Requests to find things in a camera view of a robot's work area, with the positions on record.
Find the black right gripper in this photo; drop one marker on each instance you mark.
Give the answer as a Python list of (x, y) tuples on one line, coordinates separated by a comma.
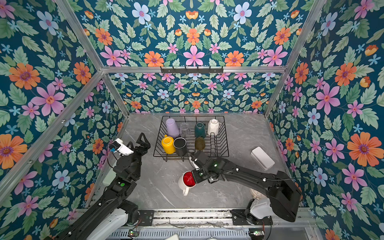
[(194, 173)]

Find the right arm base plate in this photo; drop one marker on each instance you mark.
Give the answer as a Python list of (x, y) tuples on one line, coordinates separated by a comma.
[(243, 217)]

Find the white ceramic mug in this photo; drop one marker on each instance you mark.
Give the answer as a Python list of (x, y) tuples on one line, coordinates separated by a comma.
[(213, 127)]

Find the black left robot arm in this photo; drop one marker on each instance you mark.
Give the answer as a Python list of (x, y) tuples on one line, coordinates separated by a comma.
[(112, 210)]

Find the lilac plastic cup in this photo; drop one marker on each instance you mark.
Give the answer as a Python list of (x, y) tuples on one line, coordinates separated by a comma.
[(172, 128)]

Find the yellow mug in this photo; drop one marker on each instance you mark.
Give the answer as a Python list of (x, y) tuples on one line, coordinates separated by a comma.
[(168, 145)]

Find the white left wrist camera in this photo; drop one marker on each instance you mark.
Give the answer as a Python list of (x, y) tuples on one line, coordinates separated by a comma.
[(117, 146)]

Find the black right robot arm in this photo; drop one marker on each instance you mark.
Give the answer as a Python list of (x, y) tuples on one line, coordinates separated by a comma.
[(282, 192)]

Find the clear drinking glass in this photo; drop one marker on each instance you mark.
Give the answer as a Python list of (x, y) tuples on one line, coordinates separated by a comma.
[(184, 129)]

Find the round pink wall clock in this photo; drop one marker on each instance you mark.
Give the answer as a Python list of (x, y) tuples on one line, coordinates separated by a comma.
[(257, 195)]

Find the olive textured glass tumbler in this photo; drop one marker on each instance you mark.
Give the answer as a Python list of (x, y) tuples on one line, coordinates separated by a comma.
[(200, 144)]

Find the green mug cream interior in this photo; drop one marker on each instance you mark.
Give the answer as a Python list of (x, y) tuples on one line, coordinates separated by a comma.
[(200, 130)]

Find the dark wall hook rail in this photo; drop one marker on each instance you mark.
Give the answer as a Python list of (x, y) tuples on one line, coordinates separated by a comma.
[(191, 70)]

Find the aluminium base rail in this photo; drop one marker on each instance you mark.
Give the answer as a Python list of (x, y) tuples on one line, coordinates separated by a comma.
[(210, 218)]

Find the white mug red interior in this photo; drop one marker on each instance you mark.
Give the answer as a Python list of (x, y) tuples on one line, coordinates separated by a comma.
[(186, 182)]

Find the black mug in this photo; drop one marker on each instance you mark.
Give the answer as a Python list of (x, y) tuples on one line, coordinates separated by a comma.
[(180, 145)]

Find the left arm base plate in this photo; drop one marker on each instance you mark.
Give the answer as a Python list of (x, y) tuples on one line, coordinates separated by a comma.
[(146, 218)]

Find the black wire dish rack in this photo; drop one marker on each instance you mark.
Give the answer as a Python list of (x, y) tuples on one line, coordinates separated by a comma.
[(216, 145)]

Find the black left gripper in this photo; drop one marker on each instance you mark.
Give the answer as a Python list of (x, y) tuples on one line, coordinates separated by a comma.
[(144, 146)]

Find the pale green sponge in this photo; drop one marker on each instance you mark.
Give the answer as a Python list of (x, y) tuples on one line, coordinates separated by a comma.
[(109, 178)]

